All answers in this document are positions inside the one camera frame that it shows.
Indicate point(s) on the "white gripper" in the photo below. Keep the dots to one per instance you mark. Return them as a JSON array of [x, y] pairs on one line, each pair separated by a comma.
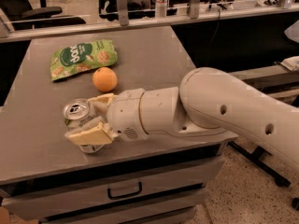
[[125, 114]]

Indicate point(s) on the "7up soda can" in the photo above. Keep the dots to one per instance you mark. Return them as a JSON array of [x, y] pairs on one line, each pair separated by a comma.
[[78, 112]]

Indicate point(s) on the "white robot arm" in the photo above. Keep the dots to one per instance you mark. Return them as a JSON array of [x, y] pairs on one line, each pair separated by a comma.
[[207, 104]]

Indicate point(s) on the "orange fruit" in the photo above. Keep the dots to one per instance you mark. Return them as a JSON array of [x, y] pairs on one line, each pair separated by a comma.
[[105, 79]]

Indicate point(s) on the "green snack chip bag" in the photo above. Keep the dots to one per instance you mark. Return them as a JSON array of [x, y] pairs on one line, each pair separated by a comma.
[[82, 57]]

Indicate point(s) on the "grey drawer cabinet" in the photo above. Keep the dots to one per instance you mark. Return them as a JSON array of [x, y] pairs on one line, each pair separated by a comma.
[[44, 177]]

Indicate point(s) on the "clear plastic water bottle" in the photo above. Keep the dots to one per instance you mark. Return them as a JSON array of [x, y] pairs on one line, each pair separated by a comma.
[[160, 8]]

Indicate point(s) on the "black office chair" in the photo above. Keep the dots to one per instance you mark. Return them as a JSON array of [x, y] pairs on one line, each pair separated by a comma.
[[23, 16]]

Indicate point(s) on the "black wheeled stand base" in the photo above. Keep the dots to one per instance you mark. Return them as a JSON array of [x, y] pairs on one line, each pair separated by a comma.
[[256, 158]]

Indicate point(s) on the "black drawer handle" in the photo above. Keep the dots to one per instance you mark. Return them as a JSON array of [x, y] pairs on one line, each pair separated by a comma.
[[124, 190]]

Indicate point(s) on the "grey metal rail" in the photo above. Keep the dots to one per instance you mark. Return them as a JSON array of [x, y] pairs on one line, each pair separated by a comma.
[[279, 76]]

